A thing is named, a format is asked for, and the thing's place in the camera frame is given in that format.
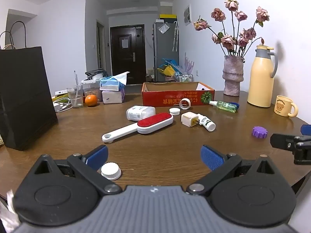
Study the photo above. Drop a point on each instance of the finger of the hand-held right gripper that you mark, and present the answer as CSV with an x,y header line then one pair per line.
x,y
306,129
281,141

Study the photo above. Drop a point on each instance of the clear food container white lid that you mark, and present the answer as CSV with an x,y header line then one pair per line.
x,y
91,89

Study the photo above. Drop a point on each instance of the white hanging umbrella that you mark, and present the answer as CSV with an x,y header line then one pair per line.
x,y
175,36

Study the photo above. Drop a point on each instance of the blue yellow bag pile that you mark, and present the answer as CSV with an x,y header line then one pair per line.
x,y
167,68

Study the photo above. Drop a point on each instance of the pink stone vase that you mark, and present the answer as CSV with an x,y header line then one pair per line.
x,y
232,75

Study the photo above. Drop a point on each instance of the orange fruit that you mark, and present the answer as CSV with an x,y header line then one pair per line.
x,y
91,100

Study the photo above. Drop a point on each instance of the purple white tissue pack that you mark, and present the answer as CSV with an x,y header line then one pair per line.
x,y
112,97

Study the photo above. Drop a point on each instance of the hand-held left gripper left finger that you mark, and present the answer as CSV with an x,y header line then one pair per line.
x,y
97,155

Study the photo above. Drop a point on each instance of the large white bottle cap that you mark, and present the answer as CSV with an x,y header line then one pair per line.
x,y
111,171

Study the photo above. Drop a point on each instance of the grey refrigerator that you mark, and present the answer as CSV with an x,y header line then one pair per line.
x,y
165,51

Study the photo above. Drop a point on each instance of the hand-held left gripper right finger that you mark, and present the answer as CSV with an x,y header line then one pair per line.
x,y
211,156

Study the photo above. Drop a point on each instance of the yellow black box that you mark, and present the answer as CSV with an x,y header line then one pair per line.
x,y
167,16

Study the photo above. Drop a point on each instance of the yellow thermos jug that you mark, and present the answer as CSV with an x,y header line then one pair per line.
x,y
261,77

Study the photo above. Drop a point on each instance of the dried pink roses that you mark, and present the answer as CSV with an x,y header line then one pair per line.
x,y
229,40

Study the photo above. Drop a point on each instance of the yellow bear mug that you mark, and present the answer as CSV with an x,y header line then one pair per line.
x,y
284,106

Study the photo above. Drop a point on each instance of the white cotton swab box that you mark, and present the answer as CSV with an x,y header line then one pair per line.
x,y
139,112

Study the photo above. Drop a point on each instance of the black paper bag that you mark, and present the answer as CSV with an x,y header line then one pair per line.
x,y
23,94

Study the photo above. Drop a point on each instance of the purple ridged cap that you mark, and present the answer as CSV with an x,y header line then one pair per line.
x,y
259,132

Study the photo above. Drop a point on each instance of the red white lint brush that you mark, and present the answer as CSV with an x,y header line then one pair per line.
x,y
145,125

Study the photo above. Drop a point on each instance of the small white bottle cap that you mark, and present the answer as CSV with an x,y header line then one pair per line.
x,y
174,111

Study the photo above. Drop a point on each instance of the green spray bottle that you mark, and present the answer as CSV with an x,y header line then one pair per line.
x,y
224,105

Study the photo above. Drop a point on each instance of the dark brown door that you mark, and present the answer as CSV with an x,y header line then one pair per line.
x,y
127,53

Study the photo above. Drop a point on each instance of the purple feather decoration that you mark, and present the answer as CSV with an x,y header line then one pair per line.
x,y
188,64

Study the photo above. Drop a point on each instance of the cream square box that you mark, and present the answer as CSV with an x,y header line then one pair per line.
x,y
189,119

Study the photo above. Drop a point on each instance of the blue tissue pack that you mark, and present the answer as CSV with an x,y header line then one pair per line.
x,y
111,83

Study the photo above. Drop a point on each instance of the clear drinking glass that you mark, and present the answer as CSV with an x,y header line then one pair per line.
x,y
74,97

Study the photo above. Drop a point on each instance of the white tape roll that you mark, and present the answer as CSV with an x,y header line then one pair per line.
x,y
185,103

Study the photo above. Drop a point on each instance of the white spray bottle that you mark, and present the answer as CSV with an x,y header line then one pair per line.
x,y
206,122

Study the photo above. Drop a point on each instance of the framed wall picture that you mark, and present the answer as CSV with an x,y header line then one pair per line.
x,y
187,15

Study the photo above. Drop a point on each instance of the red cardboard box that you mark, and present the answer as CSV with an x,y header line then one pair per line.
x,y
175,95

